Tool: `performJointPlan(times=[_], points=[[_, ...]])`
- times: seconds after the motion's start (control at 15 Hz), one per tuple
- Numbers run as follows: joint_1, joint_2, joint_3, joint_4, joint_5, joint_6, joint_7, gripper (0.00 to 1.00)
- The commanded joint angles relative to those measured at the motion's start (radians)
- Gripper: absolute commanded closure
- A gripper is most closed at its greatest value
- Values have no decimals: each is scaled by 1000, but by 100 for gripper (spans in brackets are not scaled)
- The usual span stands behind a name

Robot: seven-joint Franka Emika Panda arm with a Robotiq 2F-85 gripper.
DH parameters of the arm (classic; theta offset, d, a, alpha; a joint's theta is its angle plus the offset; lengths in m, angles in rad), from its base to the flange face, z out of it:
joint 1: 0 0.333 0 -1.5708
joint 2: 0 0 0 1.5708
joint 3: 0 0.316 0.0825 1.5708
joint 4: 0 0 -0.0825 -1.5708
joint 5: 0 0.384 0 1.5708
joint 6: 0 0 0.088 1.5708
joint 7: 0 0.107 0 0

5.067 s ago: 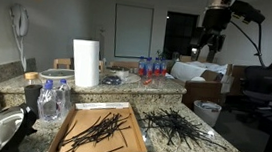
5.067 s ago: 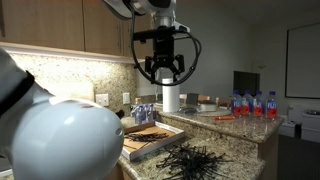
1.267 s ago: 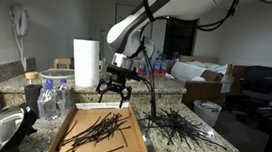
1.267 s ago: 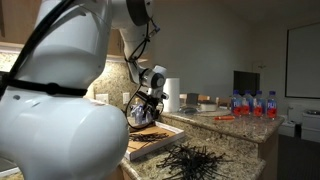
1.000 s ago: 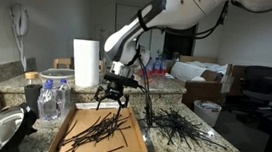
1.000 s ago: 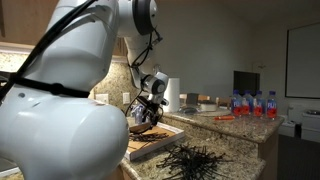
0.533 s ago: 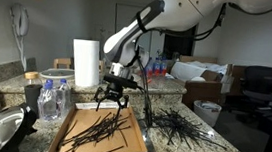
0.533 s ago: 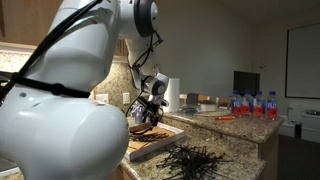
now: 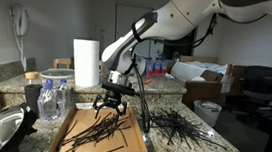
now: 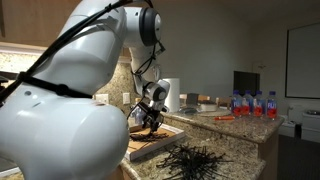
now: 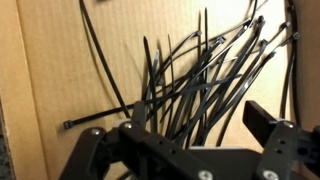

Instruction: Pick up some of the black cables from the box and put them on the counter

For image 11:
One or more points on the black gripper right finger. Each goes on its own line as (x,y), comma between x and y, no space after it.
(280,150)

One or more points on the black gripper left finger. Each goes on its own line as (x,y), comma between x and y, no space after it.
(100,150)

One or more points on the shallow cardboard box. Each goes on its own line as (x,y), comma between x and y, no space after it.
(66,66)

